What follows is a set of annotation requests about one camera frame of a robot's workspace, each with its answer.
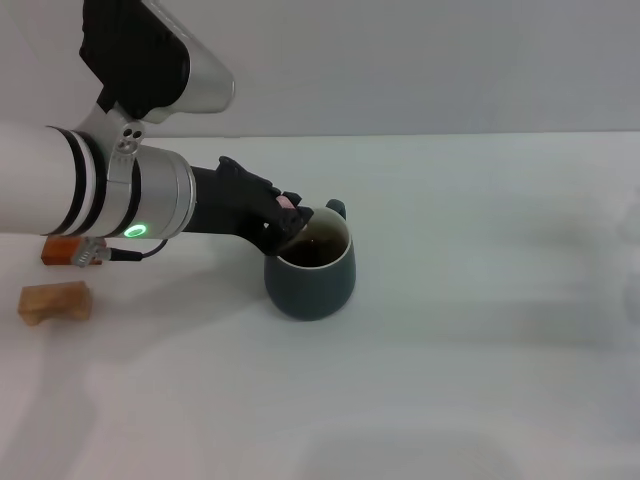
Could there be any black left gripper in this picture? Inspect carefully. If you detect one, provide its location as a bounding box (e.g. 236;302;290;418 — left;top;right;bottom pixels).
181;155;314;254

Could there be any dark grey ceramic coffee cup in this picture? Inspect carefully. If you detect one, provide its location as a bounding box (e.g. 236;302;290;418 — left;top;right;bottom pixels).
263;198;359;322

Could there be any light wooden spoon rest block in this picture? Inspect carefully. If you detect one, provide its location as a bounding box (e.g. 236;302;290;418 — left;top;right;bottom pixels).
18;280;94;329

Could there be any reddish-brown wooden block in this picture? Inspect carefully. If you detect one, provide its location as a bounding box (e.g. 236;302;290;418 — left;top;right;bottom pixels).
40;237;82;266

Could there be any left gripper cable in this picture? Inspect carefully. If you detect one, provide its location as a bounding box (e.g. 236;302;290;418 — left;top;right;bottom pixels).
72;237;171;267

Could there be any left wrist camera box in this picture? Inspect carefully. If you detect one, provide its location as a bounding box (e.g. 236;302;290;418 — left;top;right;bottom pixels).
78;0;236;166

